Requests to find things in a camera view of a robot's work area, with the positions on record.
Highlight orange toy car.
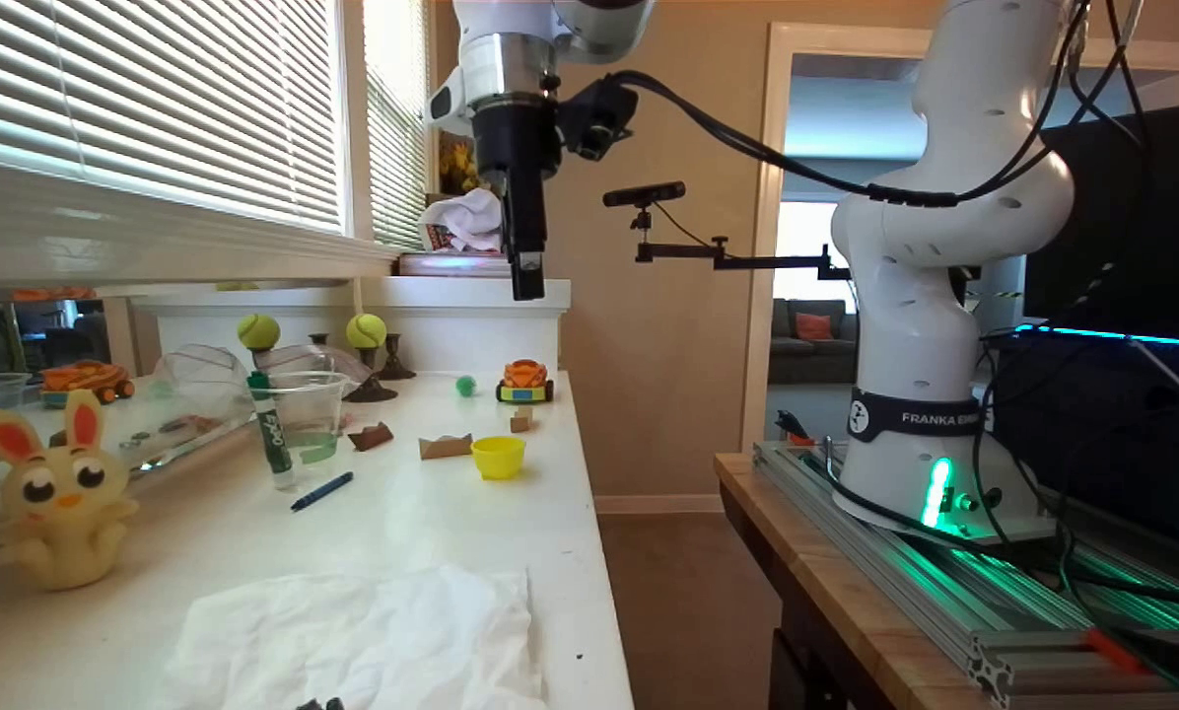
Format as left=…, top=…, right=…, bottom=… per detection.
left=496, top=359, right=555, bottom=405

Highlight yellow bunny toy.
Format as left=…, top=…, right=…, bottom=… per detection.
left=0, top=389, right=141, bottom=593

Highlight yellow flowers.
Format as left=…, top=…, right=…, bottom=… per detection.
left=439, top=136, right=482, bottom=195

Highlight white cloth bundle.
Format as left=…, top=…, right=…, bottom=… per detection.
left=418, top=187, right=505, bottom=253

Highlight window blind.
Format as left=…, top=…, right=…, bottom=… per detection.
left=364, top=0, right=431, bottom=251
left=0, top=0, right=347, bottom=236

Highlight flat box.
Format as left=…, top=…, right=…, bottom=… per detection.
left=398, top=251, right=514, bottom=278

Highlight dark candle holder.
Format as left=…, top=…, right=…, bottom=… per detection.
left=378, top=332, right=417, bottom=382
left=343, top=346, right=399, bottom=403

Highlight yellow plastic cup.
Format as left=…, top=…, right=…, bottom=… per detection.
left=470, top=436, right=527, bottom=481

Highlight clear plastic cup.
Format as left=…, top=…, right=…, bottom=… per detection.
left=272, top=371, right=350, bottom=466

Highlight grey sofa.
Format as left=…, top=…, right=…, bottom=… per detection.
left=768, top=298, right=859, bottom=387

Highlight green marker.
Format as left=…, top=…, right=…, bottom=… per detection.
left=246, top=371, right=296, bottom=491

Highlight black red tool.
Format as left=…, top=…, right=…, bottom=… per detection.
left=774, top=408, right=819, bottom=447

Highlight blue crayon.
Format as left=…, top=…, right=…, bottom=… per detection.
left=290, top=471, right=355, bottom=513

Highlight clear plastic dome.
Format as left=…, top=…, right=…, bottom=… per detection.
left=152, top=343, right=257, bottom=440

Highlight white crumpled cloth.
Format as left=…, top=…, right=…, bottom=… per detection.
left=164, top=565, right=549, bottom=710

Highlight mirror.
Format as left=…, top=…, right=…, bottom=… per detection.
left=0, top=280, right=354, bottom=565

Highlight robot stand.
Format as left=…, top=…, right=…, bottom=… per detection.
left=715, top=439, right=1179, bottom=710

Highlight black monitor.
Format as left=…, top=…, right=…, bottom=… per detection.
left=1021, top=99, right=1179, bottom=346

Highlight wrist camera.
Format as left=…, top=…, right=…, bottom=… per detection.
left=558, top=77, right=641, bottom=162

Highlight camera on mount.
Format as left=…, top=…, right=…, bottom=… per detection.
left=602, top=181, right=853, bottom=283

